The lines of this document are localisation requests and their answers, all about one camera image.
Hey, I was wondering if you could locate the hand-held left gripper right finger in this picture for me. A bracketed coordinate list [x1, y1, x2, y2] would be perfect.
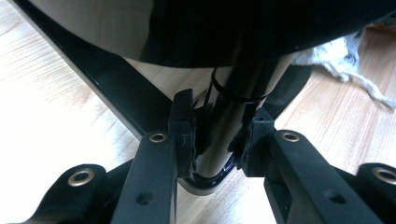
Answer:
[228, 106, 381, 224]

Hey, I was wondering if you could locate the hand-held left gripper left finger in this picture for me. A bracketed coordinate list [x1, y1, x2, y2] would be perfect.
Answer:
[110, 88, 199, 224]

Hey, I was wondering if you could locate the white patterned cloth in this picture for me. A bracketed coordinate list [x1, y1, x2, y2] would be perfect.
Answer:
[292, 18, 396, 110]

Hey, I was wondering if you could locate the black wavy tray stand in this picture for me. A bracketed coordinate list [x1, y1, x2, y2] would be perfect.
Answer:
[12, 0, 396, 197]

